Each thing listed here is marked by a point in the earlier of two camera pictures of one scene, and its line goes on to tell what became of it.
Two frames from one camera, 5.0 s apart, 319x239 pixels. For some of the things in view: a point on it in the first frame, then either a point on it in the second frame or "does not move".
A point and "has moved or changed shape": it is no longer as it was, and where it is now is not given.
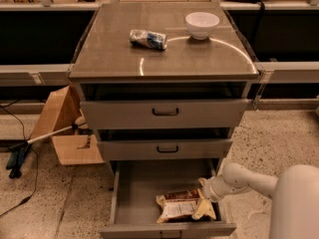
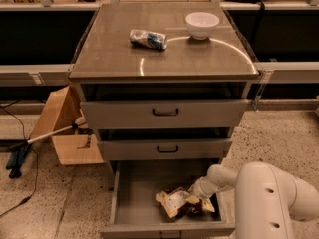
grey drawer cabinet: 162,113 does not move
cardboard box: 76,145 does not move
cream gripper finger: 203,209 → 192,199
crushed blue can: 148,39 does not move
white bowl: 201,24 does not move
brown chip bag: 176,205 has moved or changed shape
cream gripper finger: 202,181 → 192,187
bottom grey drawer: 136,185 does not move
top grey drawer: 165,114 does not move
